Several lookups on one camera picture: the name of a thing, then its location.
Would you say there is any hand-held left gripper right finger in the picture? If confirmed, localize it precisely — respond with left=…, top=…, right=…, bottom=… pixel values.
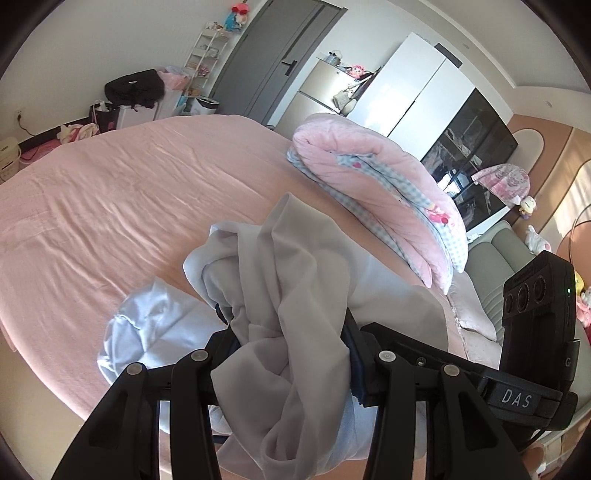
left=342, top=318, right=528, bottom=480

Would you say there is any pink bed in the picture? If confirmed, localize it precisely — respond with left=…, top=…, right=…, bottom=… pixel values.
left=0, top=113, right=502, bottom=480

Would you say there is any pink white floor plush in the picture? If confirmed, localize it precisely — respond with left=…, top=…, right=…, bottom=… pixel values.
left=57, top=123, right=101, bottom=145

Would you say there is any white floor appliance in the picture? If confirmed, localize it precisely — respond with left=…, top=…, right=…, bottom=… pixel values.
left=0, top=136, right=22, bottom=182

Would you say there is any white wardrobe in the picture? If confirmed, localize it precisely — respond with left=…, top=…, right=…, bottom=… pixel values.
left=359, top=31, right=477, bottom=163

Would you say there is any white storage box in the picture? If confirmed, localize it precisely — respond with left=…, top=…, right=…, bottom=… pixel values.
left=115, top=102, right=161, bottom=131

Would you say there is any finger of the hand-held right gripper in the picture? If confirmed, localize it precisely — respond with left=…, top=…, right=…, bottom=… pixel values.
left=360, top=322, right=579, bottom=431

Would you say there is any pink checked quilt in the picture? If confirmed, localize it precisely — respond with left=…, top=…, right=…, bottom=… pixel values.
left=286, top=113, right=468, bottom=295

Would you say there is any pink pillow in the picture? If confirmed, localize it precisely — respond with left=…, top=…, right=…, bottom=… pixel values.
left=449, top=276, right=500, bottom=343

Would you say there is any glass door wardrobe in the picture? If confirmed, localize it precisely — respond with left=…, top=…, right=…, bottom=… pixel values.
left=419, top=87, right=519, bottom=232

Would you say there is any white handbag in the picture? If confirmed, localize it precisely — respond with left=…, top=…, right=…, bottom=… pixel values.
left=332, top=87, right=360, bottom=115

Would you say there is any white shelf rack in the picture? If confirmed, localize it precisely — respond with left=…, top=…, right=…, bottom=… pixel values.
left=184, top=27, right=232, bottom=99

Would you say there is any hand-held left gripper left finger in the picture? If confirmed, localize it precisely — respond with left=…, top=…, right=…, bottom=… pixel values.
left=51, top=324, right=242, bottom=480

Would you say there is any black bag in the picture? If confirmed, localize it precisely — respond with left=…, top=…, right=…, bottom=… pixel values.
left=104, top=69, right=165, bottom=110

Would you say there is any red blue plush toy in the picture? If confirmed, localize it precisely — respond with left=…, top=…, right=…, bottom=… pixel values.
left=224, top=1, right=251, bottom=32

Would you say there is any white waste bin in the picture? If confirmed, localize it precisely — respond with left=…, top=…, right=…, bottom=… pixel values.
left=191, top=95, right=219, bottom=116

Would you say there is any grey door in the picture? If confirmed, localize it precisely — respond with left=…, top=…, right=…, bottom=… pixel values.
left=211, top=0, right=348, bottom=126

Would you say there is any white pink plush toy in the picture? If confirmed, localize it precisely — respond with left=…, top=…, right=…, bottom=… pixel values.
left=525, top=225, right=553, bottom=256

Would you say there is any pink cloth pile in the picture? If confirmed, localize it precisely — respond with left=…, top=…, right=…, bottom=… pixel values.
left=156, top=66, right=191, bottom=92

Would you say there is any beige cabinet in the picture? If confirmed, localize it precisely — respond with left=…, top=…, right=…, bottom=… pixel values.
left=274, top=56, right=366, bottom=129

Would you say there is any pink hanging garment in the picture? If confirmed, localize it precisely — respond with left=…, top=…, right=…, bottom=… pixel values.
left=471, top=163, right=530, bottom=207

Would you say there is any gold-rimmed round wall panel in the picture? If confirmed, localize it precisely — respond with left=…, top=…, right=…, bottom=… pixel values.
left=570, top=159, right=591, bottom=278

